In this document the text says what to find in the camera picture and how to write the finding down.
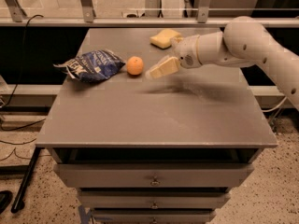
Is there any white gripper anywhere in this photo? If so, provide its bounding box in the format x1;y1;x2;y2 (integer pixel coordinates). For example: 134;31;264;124
146;35;200;79

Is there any orange fruit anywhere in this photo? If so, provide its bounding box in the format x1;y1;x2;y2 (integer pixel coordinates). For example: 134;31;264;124
126;56;144;76

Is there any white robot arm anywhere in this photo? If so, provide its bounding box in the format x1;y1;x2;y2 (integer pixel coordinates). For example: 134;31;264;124
146;16;299;109

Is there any blue chip bag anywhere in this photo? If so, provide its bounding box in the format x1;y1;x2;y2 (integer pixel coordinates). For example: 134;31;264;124
54;49;125;83

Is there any yellow sponge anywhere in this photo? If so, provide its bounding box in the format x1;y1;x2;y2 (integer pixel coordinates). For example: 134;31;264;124
149;29;181;49

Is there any grey drawer cabinet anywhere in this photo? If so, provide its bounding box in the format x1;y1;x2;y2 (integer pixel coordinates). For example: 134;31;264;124
35;27;278;224

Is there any top grey drawer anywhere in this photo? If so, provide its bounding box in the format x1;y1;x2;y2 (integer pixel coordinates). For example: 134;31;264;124
54;163;254;188

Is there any grey drawer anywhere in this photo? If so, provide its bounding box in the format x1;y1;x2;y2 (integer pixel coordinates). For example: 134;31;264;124
54;163;254;188
78;189;231;209
92;209;216;224

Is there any grey metal railing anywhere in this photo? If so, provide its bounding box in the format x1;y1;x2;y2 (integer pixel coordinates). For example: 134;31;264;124
0;0;299;28

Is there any middle grey drawer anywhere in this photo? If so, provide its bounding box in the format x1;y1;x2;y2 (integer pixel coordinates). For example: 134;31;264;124
78;189;231;209

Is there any bottom grey drawer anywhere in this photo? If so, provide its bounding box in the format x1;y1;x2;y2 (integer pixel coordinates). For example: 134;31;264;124
92;209;216;224

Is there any black metal bar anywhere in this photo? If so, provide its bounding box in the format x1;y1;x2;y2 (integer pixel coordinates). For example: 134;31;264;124
10;147;42;214

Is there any black object on floor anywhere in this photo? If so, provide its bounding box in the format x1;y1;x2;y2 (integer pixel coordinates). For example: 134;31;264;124
0;190;13;214

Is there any white cable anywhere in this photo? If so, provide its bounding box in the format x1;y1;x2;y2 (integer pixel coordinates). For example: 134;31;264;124
261;96;288;114

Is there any black power cable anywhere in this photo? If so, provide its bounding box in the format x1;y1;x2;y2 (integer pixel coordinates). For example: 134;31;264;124
0;13;48;131

